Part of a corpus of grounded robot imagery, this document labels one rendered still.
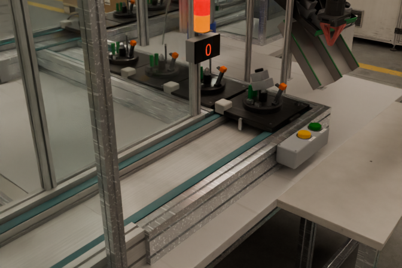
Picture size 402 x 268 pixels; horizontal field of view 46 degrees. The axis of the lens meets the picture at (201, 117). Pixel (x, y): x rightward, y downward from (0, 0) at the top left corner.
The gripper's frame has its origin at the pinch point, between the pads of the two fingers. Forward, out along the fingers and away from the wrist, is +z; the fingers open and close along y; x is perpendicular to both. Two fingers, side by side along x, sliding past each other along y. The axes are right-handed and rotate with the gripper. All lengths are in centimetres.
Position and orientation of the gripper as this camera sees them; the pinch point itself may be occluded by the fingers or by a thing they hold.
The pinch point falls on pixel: (330, 43)
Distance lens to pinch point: 153.8
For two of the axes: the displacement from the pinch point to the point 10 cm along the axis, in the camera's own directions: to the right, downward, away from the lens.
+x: 7.5, 3.0, -5.9
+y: -6.6, 3.3, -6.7
